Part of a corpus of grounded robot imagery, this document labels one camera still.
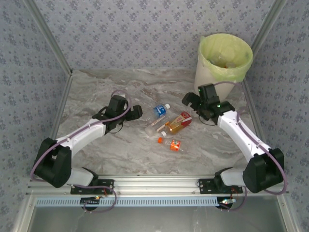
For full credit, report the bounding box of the amber tea bottle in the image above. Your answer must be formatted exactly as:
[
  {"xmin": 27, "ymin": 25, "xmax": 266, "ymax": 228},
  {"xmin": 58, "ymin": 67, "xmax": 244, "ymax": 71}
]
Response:
[{"xmin": 161, "ymin": 111, "xmax": 193, "ymax": 136}]

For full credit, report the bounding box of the grey metal panel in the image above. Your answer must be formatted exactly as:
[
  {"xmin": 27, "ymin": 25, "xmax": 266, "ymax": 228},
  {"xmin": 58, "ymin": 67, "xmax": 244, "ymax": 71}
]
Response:
[{"xmin": 26, "ymin": 195, "xmax": 288, "ymax": 232}]

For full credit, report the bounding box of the light blue slotted cable duct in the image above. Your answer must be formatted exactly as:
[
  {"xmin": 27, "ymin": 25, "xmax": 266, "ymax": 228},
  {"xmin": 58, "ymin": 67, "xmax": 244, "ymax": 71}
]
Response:
[{"xmin": 36, "ymin": 197, "xmax": 229, "ymax": 207}]

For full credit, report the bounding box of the slanted aluminium frame post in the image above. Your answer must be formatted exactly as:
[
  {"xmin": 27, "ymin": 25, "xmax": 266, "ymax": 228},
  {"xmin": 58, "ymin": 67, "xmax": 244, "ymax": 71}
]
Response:
[
  {"xmin": 250, "ymin": 0, "xmax": 289, "ymax": 48},
  {"xmin": 23, "ymin": 0, "xmax": 74, "ymax": 76}
]

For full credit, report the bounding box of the small orange label bottle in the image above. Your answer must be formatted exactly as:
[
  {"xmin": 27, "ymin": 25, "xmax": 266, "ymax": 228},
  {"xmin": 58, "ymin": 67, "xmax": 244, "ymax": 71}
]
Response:
[{"xmin": 157, "ymin": 137, "xmax": 184, "ymax": 153}]

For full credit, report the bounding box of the light green bin liner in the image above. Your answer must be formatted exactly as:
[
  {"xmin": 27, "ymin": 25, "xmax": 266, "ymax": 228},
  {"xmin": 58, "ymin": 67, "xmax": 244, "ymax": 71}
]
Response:
[{"xmin": 197, "ymin": 33, "xmax": 253, "ymax": 83}]

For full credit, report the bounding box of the small circuit board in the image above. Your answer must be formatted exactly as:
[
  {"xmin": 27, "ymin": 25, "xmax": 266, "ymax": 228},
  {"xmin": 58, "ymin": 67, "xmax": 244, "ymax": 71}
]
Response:
[
  {"xmin": 218, "ymin": 197, "xmax": 237, "ymax": 209},
  {"xmin": 80, "ymin": 196, "xmax": 101, "ymax": 205}
]

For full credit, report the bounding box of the cream ribbed plastic bin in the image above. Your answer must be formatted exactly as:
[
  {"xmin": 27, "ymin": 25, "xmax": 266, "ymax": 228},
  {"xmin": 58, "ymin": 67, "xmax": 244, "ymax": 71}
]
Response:
[{"xmin": 194, "ymin": 57, "xmax": 239, "ymax": 100}]

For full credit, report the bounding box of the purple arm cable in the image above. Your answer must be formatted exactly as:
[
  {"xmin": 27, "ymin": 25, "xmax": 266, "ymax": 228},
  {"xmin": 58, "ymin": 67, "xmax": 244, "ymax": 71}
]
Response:
[
  {"xmin": 30, "ymin": 89, "xmax": 133, "ymax": 182},
  {"xmin": 213, "ymin": 81, "xmax": 288, "ymax": 195}
]

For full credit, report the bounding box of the blue label water bottle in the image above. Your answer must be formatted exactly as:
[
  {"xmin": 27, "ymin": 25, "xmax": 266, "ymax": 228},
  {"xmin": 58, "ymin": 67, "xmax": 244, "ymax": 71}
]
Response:
[{"xmin": 153, "ymin": 103, "xmax": 171, "ymax": 118}]

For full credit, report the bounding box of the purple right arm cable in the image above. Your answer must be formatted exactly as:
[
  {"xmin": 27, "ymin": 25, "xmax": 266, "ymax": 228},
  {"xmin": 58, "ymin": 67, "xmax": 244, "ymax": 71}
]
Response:
[{"xmin": 213, "ymin": 81, "xmax": 288, "ymax": 195}]

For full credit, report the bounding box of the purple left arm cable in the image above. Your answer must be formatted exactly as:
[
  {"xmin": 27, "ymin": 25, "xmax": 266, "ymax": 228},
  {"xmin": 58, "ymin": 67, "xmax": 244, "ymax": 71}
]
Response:
[{"xmin": 30, "ymin": 89, "xmax": 133, "ymax": 182}]

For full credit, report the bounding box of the aluminium mounting rail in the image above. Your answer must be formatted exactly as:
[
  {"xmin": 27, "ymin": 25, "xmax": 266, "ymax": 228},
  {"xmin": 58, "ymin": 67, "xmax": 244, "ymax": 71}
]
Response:
[{"xmin": 27, "ymin": 174, "xmax": 254, "ymax": 196}]

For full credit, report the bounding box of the clear bottle striped label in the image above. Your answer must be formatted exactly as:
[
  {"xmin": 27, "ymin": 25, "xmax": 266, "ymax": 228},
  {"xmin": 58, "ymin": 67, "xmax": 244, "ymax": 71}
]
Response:
[{"xmin": 144, "ymin": 115, "xmax": 169, "ymax": 136}]

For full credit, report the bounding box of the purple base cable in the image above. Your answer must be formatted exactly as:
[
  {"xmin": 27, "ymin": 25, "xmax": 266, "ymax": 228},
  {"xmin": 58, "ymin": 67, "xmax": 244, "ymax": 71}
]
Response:
[
  {"xmin": 218, "ymin": 188, "xmax": 247, "ymax": 213},
  {"xmin": 72, "ymin": 185, "xmax": 118, "ymax": 215}
]

